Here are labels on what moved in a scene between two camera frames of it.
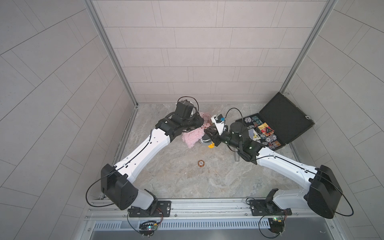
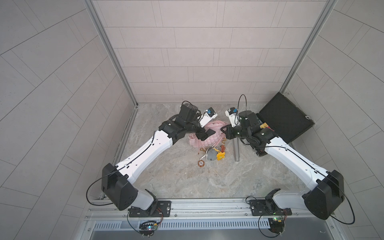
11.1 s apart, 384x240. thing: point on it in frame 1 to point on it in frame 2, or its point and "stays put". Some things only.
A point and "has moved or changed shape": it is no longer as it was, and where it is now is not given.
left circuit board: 148,227 stays put
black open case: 280,121 stays put
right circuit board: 276,226 stays put
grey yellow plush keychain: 207,139 to 212,154
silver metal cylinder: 236,156 stays put
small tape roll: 201,163 stays put
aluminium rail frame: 212,219 stays put
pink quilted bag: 190,138 has moved or changed shape
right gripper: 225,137 to 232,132
